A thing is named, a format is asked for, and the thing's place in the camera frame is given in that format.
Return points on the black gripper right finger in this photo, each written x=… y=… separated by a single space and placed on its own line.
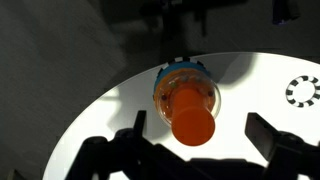
x=261 y=136

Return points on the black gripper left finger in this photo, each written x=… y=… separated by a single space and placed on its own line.
x=140 y=123

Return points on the orange stacking peg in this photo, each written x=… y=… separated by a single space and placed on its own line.
x=193 y=123

